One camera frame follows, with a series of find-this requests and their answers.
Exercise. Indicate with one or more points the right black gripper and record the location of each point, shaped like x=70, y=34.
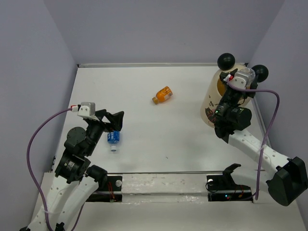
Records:
x=223, y=74

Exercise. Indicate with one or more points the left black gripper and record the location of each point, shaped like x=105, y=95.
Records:
x=116, y=120

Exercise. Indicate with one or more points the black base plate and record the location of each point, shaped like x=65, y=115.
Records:
x=222, y=188
x=110, y=192

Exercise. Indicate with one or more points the small orange juice bottle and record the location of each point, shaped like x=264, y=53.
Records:
x=162, y=95

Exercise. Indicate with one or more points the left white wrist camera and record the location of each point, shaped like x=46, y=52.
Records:
x=85, y=110

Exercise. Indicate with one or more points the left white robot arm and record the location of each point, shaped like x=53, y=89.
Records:
x=75, y=179

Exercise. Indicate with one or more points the blue label bottle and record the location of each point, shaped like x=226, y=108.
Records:
x=113, y=138
x=251, y=75

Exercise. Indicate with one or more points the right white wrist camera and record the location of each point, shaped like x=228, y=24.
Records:
x=239, y=80

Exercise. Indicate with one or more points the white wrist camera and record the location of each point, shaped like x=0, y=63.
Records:
x=85, y=110
x=239, y=80

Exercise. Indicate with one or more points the cream bin with cat print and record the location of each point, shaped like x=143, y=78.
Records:
x=226, y=62

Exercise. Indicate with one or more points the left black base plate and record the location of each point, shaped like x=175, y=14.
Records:
x=110, y=192

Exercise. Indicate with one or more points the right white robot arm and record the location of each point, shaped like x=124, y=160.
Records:
x=287, y=176

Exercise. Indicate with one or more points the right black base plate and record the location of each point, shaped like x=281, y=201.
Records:
x=222, y=188

